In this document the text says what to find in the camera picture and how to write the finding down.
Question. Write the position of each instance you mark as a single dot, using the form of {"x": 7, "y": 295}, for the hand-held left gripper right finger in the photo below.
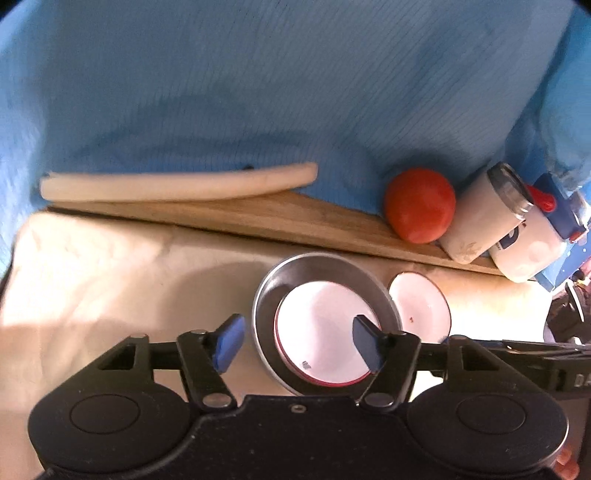
{"x": 367, "y": 344}

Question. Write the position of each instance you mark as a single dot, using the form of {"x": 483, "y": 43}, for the white bottle blue lid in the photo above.
{"x": 531, "y": 249}

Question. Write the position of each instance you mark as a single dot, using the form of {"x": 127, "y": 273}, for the blue polka dot cloth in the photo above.
{"x": 561, "y": 272}

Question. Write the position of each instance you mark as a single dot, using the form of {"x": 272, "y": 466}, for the white plate with red rim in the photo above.
{"x": 323, "y": 332}

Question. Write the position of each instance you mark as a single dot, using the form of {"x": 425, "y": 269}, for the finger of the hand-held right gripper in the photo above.
{"x": 526, "y": 348}

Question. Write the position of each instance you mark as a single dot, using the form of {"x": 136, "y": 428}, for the person's right hand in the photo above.
{"x": 568, "y": 466}

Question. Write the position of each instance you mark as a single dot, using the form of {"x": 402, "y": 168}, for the blue garment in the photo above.
{"x": 277, "y": 92}

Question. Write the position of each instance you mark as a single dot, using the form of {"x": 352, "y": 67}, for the steel bowl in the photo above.
{"x": 323, "y": 270}

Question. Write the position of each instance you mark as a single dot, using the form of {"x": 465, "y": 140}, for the white foam roll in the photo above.
{"x": 175, "y": 184}

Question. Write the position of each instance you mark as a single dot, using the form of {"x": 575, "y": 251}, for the pale yellow paper sheet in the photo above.
{"x": 115, "y": 286}

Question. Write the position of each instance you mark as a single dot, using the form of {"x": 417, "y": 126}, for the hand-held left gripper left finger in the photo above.
{"x": 229, "y": 344}

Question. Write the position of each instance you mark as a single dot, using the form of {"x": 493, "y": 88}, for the red tomato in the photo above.
{"x": 420, "y": 205}

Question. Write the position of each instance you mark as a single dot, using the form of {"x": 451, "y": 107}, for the white thermos steel lid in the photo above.
{"x": 480, "y": 217}

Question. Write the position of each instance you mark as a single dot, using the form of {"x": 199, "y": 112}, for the wooden shelf board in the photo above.
{"x": 300, "y": 221}

